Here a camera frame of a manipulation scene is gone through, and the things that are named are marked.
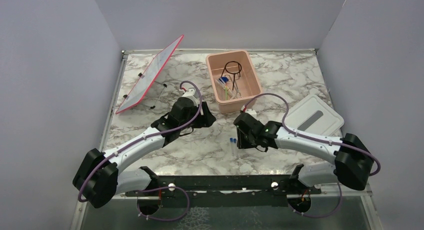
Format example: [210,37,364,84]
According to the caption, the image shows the two blue capped vials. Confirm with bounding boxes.
[230,138,238,157]

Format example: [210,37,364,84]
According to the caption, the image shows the pink plastic bin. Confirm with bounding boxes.
[206,50,263,114]

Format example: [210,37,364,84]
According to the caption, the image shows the black wire ring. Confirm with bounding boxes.
[221,60,243,92]

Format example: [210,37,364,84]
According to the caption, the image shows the metal crucible tongs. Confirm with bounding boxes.
[231,80,243,99]

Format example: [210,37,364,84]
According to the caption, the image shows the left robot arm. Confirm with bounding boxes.
[72,97,217,208]

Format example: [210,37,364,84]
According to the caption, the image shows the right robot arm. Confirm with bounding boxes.
[233,112,376,194]

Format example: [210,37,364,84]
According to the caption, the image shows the whiteboard metal leg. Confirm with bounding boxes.
[150,83,168,110]

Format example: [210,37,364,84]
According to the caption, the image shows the white plastic lid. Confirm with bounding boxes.
[284,94,344,136]

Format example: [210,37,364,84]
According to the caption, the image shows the red framed whiteboard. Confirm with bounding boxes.
[115,34,184,114]

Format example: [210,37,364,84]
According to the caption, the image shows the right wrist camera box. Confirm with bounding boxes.
[244,108,257,119]

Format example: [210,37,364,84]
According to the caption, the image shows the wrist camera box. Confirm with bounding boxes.
[182,88,199,101]
[244,108,257,119]

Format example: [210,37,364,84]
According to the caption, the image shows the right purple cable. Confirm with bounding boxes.
[243,92,382,219]

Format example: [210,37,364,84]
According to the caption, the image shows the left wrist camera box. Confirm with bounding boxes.
[182,88,199,101]

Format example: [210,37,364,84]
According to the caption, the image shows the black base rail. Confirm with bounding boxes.
[125,174,321,208]

